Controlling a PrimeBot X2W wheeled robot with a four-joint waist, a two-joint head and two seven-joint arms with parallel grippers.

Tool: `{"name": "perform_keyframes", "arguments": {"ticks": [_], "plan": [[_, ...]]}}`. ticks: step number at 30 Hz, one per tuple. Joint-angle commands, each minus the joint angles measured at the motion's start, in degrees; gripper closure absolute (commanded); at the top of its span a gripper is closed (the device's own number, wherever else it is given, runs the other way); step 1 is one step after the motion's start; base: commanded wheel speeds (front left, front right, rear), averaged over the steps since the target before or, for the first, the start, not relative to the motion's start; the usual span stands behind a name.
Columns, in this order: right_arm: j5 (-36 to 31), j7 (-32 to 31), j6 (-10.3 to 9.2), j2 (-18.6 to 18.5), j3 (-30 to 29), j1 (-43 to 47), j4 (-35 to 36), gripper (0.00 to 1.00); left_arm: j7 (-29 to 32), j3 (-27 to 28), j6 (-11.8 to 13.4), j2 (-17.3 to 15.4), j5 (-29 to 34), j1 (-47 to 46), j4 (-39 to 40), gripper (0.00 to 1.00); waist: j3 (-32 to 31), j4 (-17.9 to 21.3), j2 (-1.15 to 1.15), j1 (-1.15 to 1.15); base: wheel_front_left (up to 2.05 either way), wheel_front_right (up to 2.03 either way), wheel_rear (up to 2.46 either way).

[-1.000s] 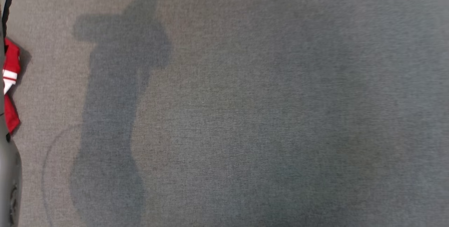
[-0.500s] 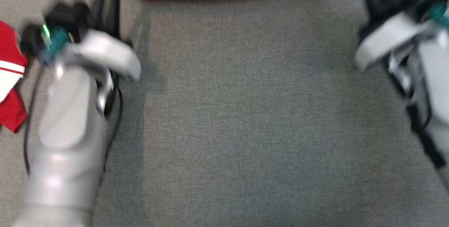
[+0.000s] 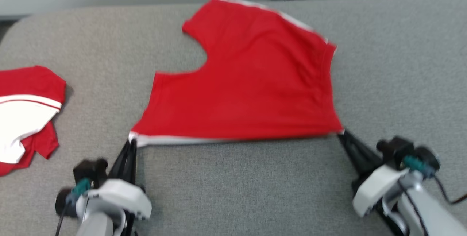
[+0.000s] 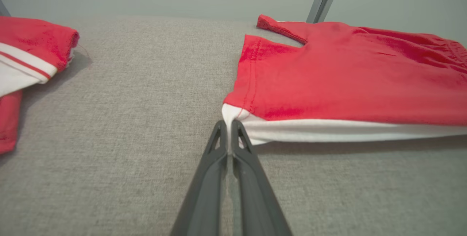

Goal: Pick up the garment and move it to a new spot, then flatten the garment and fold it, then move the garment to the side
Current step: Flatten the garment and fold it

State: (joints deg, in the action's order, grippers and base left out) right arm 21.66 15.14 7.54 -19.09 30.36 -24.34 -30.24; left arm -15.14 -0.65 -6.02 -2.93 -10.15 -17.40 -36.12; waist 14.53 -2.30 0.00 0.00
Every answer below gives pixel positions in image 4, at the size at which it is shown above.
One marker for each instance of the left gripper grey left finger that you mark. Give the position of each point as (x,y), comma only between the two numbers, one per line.
(208,192)

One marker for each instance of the red white basketball shorts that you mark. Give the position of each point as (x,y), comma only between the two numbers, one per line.
(346,82)

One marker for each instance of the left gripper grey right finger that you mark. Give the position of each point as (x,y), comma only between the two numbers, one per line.
(251,192)

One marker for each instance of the red Bulls 23 jersey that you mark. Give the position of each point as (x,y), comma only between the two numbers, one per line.
(33,42)

